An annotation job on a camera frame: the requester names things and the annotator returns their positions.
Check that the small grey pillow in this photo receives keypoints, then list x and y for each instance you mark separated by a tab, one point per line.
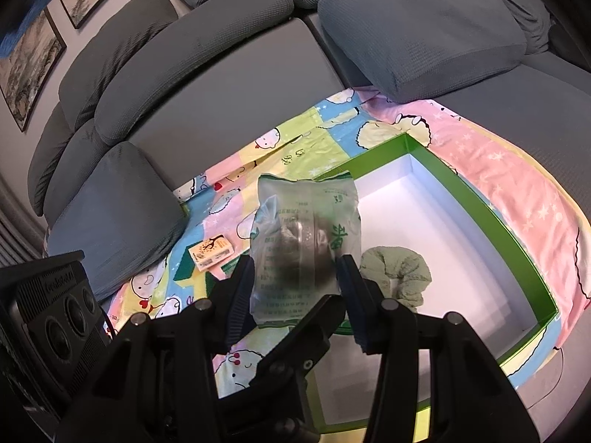
115	217

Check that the grey sofa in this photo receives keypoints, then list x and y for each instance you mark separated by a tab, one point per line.
231	78

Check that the large grey pillow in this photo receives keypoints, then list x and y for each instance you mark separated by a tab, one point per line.
415	32

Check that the printed cartoon blanket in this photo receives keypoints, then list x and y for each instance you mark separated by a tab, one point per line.
508	170

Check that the grey green plush toy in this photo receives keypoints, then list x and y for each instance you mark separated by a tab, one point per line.
401	272

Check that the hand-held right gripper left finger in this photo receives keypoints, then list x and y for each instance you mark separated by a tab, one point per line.
240	290

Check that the green scouring sponge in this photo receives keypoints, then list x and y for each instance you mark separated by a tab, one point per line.
184	270

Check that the small cream patterned box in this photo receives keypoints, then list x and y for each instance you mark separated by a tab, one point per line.
210	251

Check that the translucent green plastic packet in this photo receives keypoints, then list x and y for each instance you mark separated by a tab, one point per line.
300	221

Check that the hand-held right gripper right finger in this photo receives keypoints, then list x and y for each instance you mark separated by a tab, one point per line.
352	295

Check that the green cardboard box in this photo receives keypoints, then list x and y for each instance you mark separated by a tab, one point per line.
461	240

